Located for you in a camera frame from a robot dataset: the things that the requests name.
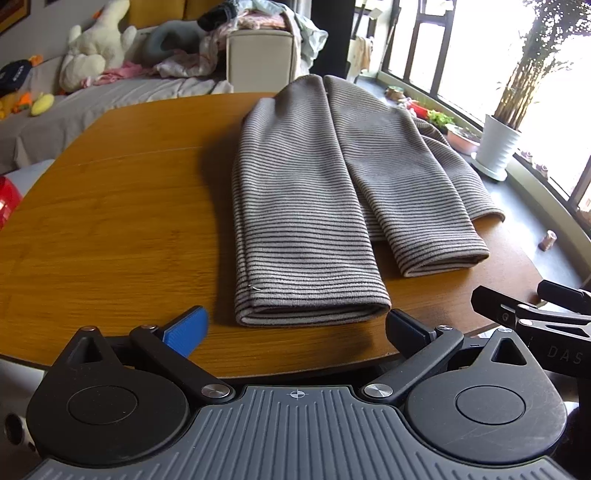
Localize yellow plush toy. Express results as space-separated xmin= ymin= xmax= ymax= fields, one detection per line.
xmin=30 ymin=92 xmax=56 ymax=117

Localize grey neck pillow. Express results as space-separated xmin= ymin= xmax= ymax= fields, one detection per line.
xmin=141 ymin=21 xmax=206 ymax=65

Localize pale floral blanket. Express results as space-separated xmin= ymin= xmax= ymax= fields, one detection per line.
xmin=156 ymin=28 xmax=232 ymax=79

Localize sofa with grey cover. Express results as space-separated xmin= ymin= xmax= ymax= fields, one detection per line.
xmin=0 ymin=51 xmax=236 ymax=176

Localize black garment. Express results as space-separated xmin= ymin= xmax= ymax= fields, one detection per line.
xmin=198 ymin=0 xmax=237 ymax=29

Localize large framed picture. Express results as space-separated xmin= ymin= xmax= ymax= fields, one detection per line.
xmin=0 ymin=0 xmax=31 ymax=34

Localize black window frame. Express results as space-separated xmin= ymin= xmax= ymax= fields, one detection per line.
xmin=383 ymin=0 xmax=591 ymax=213

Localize rectangular planter tray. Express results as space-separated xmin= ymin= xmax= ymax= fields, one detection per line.
xmin=445 ymin=124 xmax=483 ymax=156

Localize bamboo plant in white pot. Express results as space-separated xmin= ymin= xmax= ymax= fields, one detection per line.
xmin=471 ymin=0 xmax=583 ymax=181

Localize yellow sofa cushion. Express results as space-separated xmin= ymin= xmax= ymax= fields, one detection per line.
xmin=127 ymin=0 xmax=188 ymax=28

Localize pink fluffy garment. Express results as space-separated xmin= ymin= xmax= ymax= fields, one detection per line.
xmin=235 ymin=11 xmax=288 ymax=31

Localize pink cloth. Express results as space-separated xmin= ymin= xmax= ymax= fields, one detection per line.
xmin=82 ymin=62 xmax=149 ymax=88

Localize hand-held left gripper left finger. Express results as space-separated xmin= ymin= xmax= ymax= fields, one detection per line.
xmin=60 ymin=306 xmax=234 ymax=404

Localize red plastic container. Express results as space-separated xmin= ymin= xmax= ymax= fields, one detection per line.
xmin=0 ymin=175 xmax=24 ymax=232

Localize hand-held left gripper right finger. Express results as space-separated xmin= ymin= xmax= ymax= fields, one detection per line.
xmin=361 ymin=308 xmax=534 ymax=407

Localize white hanging cloth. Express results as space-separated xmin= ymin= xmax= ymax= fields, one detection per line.
xmin=348 ymin=37 xmax=373 ymax=84

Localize grey striped pants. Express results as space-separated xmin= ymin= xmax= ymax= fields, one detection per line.
xmin=231 ymin=74 xmax=506 ymax=328

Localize black cap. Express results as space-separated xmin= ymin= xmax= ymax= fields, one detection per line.
xmin=0 ymin=59 xmax=35 ymax=95

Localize green plant planter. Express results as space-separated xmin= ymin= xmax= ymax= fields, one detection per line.
xmin=427 ymin=110 xmax=456 ymax=131

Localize white plush duck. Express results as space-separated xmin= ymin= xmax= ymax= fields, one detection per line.
xmin=59 ymin=0 xmax=139 ymax=93

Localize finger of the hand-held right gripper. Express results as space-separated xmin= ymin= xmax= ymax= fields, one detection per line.
xmin=537 ymin=279 xmax=591 ymax=316
xmin=471 ymin=285 xmax=591 ymax=332

